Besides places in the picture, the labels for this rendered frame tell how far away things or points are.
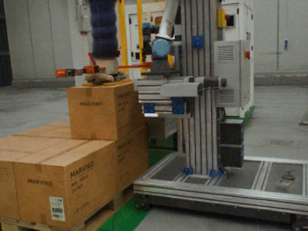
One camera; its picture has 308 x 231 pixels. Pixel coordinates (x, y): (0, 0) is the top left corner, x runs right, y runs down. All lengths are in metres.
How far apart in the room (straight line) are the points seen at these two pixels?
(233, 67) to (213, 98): 0.28
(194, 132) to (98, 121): 0.73
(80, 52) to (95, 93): 1.74
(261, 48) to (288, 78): 1.30
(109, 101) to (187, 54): 0.67
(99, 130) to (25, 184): 0.67
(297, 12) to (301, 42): 0.90
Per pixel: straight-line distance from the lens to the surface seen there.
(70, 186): 2.18
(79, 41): 4.28
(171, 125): 3.27
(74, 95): 2.68
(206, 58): 2.56
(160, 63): 2.48
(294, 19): 11.69
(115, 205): 2.69
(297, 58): 11.67
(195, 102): 2.61
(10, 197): 2.48
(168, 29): 2.37
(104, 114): 2.58
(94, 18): 2.80
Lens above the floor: 1.16
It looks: 10 degrees down
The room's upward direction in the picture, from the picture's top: 3 degrees counter-clockwise
